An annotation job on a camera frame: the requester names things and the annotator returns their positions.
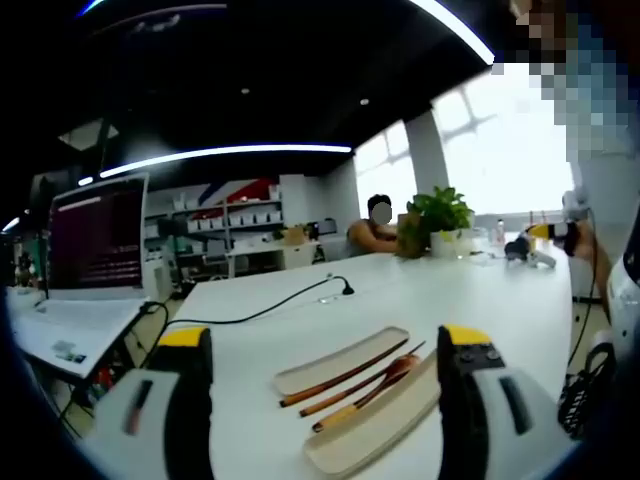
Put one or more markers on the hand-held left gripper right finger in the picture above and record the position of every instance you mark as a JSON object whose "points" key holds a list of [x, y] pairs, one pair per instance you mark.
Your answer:
{"points": [[480, 415]]}

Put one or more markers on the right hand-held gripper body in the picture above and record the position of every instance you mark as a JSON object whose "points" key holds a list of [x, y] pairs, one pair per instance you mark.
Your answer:
{"points": [[625, 295]]}

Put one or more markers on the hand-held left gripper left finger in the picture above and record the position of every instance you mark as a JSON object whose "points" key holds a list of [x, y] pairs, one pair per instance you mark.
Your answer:
{"points": [[145, 420]]}

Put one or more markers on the beige cutlery case lid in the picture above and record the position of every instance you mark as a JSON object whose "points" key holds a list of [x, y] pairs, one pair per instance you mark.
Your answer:
{"points": [[380, 435]]}

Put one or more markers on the brown wooden spoon utensil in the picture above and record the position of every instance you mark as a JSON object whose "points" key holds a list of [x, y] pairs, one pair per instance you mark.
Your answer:
{"points": [[350, 410]]}

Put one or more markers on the brown wooden chopstick utensil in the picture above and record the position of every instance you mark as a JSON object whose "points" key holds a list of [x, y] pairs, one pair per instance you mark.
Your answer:
{"points": [[340, 376], [345, 393]]}

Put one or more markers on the beige cutlery case tray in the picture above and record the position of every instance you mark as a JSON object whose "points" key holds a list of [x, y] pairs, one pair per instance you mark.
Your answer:
{"points": [[330, 357]]}

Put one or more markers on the grey worn chest device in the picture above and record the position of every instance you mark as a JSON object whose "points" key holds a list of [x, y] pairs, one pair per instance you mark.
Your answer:
{"points": [[575, 204]]}

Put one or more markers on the white and black table device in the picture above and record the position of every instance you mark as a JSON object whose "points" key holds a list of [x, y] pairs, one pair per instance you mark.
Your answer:
{"points": [[525, 249]]}

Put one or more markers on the small clear bottle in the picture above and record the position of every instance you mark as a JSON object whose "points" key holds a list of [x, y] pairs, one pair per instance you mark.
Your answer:
{"points": [[499, 231]]}

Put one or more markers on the person's white shirt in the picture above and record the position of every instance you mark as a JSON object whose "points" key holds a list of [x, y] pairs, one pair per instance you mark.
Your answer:
{"points": [[607, 195]]}

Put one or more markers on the green plant in white pot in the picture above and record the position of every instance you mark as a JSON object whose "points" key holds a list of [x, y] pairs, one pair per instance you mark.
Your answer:
{"points": [[445, 215]]}

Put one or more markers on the brown leafy plant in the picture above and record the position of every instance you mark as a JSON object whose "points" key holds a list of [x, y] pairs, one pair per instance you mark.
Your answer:
{"points": [[412, 235]]}

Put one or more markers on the open silver laptop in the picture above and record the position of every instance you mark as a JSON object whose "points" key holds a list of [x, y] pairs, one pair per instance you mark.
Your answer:
{"points": [[95, 240]]}

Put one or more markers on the white background desk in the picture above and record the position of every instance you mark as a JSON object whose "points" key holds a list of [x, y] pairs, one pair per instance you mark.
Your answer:
{"points": [[270, 255]]}

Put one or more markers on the shelf with white bins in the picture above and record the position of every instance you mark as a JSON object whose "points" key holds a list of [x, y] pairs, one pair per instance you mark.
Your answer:
{"points": [[235, 217]]}

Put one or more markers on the curved ceiling light strip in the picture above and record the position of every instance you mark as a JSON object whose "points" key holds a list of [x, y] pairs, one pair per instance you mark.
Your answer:
{"points": [[460, 27]]}

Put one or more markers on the cardboard box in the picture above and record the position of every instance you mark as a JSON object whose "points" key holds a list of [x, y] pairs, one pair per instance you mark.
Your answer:
{"points": [[295, 235]]}

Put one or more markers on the long ceiling light strip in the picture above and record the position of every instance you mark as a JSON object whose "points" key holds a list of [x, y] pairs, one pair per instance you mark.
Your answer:
{"points": [[225, 154]]}

